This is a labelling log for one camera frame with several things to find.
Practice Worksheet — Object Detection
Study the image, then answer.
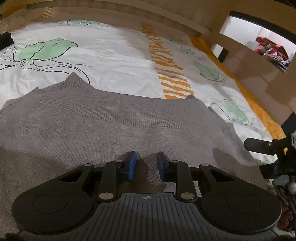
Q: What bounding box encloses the grey knitted sweater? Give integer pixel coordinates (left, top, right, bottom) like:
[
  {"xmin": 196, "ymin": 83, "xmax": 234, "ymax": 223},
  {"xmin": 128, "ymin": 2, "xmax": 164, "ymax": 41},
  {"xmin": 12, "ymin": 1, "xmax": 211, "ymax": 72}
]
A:
[{"xmin": 1, "ymin": 73, "xmax": 267, "ymax": 235}]

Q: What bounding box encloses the red patterned clothes pile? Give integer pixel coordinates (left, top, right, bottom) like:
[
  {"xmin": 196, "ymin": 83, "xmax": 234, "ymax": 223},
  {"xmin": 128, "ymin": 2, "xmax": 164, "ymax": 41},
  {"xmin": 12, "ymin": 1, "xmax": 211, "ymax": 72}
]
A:
[{"xmin": 255, "ymin": 37, "xmax": 290, "ymax": 72}]

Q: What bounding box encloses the wooden side cabinet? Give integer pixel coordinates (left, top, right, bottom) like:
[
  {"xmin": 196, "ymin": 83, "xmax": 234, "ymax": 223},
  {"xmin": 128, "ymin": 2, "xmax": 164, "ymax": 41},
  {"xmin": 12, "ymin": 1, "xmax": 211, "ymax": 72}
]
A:
[{"xmin": 211, "ymin": 1, "xmax": 295, "ymax": 125}]

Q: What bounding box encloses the white leaf-print bed sheet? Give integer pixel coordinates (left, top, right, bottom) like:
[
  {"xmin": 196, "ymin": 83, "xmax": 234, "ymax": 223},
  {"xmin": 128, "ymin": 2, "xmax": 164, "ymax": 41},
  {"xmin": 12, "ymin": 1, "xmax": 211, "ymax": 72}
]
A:
[{"xmin": 0, "ymin": 6, "xmax": 287, "ymax": 167}]

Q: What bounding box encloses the wooden bed headboard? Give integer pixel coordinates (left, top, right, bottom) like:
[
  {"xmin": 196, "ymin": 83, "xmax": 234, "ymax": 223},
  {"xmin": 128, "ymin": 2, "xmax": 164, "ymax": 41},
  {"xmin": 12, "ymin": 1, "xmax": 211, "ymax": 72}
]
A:
[{"xmin": 1, "ymin": 1, "xmax": 212, "ymax": 40}]

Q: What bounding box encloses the black garment on bed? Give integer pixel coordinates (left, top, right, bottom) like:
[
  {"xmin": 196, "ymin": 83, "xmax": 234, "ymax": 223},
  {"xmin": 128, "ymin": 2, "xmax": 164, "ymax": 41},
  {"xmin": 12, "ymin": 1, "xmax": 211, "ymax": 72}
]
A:
[{"xmin": 0, "ymin": 32, "xmax": 14, "ymax": 50}]

